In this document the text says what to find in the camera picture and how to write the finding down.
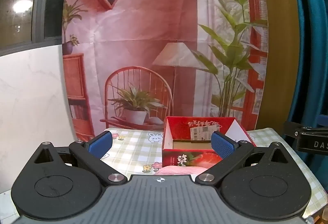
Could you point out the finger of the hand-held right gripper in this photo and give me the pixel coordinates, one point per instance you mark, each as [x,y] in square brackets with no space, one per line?
[294,128]

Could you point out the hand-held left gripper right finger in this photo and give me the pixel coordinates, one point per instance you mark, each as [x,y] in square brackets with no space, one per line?
[222,145]

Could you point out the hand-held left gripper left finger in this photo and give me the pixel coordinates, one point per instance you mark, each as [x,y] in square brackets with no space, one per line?
[100,142]

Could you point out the red strawberry print box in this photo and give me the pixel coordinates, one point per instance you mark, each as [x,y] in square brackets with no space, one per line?
[179,160]

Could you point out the pink knitted soft tube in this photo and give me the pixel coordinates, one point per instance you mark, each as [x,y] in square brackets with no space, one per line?
[174,170]

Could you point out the blue curtain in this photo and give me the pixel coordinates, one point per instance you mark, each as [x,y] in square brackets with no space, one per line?
[311,34]

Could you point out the printed room scene backdrop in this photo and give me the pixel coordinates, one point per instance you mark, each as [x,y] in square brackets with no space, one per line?
[158,34]

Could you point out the dark framed window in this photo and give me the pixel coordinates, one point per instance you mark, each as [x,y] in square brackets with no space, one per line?
[23,4]

